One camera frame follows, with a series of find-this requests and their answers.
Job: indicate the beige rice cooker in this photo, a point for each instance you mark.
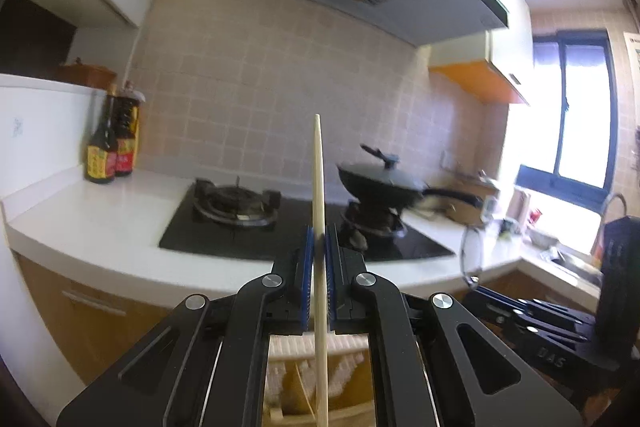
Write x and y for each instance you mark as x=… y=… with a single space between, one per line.
x=485 y=190

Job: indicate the orange white wall cabinet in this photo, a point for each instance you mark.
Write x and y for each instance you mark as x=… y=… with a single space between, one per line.
x=494 y=65

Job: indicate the dark framed window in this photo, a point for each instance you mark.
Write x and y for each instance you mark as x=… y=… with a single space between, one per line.
x=570 y=124

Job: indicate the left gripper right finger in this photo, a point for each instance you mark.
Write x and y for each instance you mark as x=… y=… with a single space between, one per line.
x=433 y=363

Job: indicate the black gas stove top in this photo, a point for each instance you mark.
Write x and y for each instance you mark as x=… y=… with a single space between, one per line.
x=235 y=222

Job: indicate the dark soy sauce bottle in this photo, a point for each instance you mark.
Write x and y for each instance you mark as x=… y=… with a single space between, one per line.
x=101 y=153

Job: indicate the chrome sink faucet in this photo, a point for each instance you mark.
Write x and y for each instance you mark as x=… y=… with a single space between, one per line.
x=614 y=207

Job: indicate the black wok with lid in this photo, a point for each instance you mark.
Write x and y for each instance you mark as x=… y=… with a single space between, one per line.
x=385 y=185

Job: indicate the pink electric kettle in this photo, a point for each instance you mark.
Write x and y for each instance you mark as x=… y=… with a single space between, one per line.
x=518 y=209

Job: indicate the brown wooden box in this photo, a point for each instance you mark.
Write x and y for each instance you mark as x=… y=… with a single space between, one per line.
x=85 y=75

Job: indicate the large sauce bottle yellow cap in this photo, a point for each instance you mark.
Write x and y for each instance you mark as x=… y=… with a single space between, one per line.
x=126 y=128

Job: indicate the wooden chopstick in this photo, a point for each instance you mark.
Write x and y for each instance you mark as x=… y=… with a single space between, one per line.
x=320 y=291

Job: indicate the yellow plastic utensil basket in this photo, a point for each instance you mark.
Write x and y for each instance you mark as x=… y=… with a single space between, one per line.
x=290 y=386

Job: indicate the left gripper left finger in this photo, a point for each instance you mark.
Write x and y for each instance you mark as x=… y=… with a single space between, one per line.
x=205 y=363

